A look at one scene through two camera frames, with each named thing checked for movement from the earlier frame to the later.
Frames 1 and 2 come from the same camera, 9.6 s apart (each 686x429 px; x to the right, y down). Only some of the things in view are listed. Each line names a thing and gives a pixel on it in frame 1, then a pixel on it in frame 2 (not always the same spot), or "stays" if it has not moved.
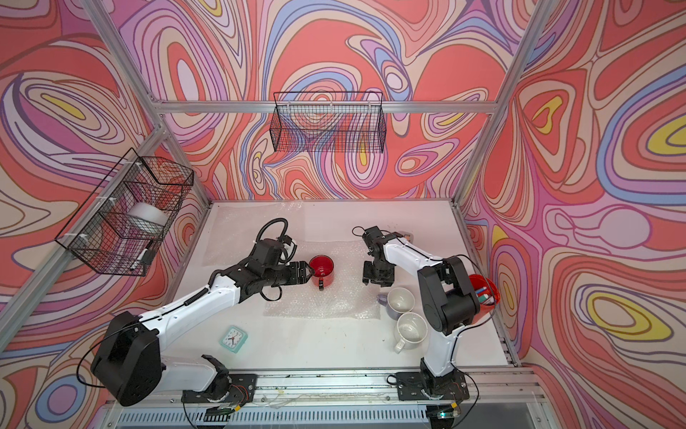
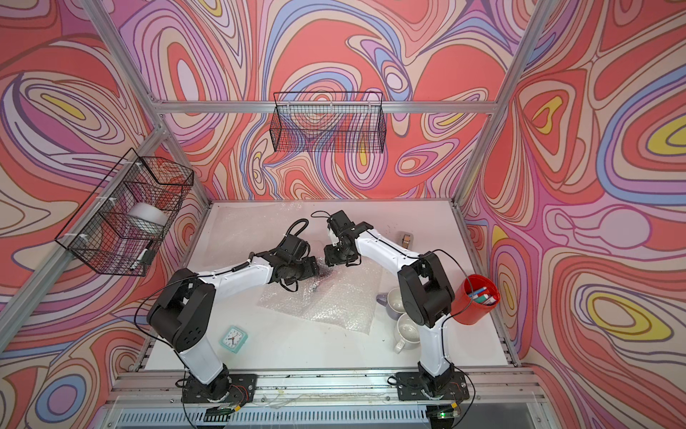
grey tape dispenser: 409,236 stays
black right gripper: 388,281 to 331,259
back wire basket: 328,121 stays
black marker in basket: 147,255 stays
